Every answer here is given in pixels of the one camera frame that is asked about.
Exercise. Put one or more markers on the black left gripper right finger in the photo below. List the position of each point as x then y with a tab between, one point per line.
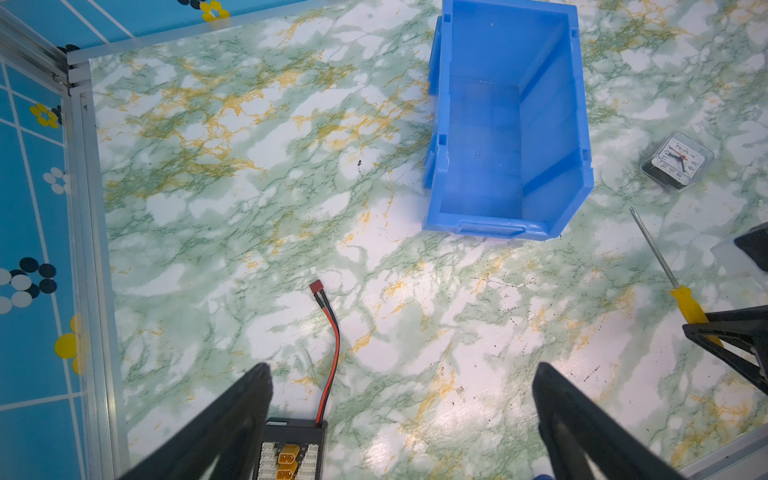
579	435

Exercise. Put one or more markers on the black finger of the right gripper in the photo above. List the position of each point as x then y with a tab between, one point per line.
738	338

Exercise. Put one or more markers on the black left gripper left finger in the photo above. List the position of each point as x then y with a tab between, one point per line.
223	440

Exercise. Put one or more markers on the yellow handled screwdriver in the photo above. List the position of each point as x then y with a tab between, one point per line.
690	309

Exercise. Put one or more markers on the blue plastic storage bin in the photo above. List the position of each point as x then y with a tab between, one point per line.
510	154

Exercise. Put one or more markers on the black charging board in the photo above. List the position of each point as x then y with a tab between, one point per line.
291	449

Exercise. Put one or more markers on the small square clock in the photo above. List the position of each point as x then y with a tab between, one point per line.
679	162

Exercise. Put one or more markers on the aluminium frame rail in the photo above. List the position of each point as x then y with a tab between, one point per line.
60	390

